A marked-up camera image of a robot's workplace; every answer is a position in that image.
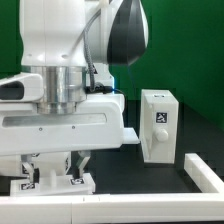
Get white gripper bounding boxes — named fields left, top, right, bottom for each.
left=0, top=94, right=125, bottom=183

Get white front panel with peg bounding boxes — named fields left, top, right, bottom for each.
left=10, top=173, right=95, bottom=197

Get white cabinet body box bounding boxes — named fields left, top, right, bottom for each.
left=139, top=89, right=179, bottom=164

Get white cabinet drawer box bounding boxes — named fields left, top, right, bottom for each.
left=0, top=152, right=71, bottom=177

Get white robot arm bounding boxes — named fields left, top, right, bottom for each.
left=0, top=0, right=148, bottom=182

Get flat white panel four tags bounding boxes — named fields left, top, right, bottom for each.
left=123, top=128, right=140, bottom=144

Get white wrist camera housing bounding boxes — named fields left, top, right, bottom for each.
left=0, top=72, right=44, bottom=102

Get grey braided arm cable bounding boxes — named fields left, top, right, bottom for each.
left=82, top=6, right=116, bottom=94

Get white L-shaped obstacle frame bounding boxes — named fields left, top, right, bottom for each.
left=0, top=153, right=224, bottom=224

